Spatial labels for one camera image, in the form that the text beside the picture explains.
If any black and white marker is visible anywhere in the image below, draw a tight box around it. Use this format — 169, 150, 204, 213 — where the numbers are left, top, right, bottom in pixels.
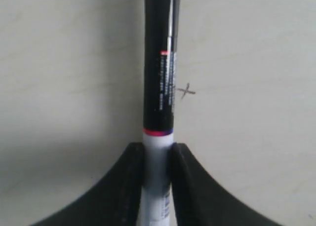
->
141, 0, 180, 226

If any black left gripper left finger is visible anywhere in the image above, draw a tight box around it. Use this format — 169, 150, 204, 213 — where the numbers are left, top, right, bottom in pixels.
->
35, 143, 145, 226

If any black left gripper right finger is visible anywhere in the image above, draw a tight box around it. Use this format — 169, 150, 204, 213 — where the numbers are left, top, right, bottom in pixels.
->
170, 143, 278, 226

